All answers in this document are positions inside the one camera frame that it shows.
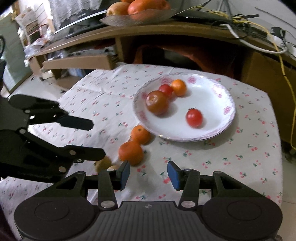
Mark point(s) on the white plate with pink flowers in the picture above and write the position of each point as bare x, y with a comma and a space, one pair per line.
208, 104

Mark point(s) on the yellow-red apple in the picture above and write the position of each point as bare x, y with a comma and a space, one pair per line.
118, 9

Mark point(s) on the mandarin orange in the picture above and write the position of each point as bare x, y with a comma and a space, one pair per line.
130, 153
140, 135

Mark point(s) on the brown kiwi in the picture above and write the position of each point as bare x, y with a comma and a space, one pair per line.
104, 163

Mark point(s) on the large red tomato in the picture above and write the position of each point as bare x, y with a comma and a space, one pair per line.
194, 117

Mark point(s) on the large orange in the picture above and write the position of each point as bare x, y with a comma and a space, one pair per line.
148, 7

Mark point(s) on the orange-red cloth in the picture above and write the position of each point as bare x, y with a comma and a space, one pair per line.
185, 53

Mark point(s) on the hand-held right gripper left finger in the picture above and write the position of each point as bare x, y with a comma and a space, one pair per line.
125, 174

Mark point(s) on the wooden desk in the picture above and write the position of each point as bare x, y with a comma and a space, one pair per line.
185, 30

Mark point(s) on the small red tomato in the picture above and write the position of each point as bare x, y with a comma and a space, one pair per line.
165, 90

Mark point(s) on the small orange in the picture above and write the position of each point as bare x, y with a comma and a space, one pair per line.
179, 87

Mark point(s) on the white lace curtain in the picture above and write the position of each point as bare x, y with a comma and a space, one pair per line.
69, 9

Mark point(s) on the cardboard box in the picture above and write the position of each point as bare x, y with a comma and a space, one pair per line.
76, 62

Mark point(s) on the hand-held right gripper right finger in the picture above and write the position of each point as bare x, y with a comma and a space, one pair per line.
173, 175

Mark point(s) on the brown-red apple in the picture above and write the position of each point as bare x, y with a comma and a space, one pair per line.
157, 103

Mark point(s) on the cherry print tablecloth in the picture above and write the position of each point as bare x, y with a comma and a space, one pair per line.
219, 162

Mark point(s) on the black flat device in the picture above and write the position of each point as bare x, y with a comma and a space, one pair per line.
76, 25

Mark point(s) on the clear plastic bag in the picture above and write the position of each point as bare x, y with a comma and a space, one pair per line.
37, 46

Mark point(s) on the glass fruit bowl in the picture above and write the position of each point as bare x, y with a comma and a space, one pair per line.
148, 18

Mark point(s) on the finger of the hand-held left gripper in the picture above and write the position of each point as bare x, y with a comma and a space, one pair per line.
76, 122
87, 154

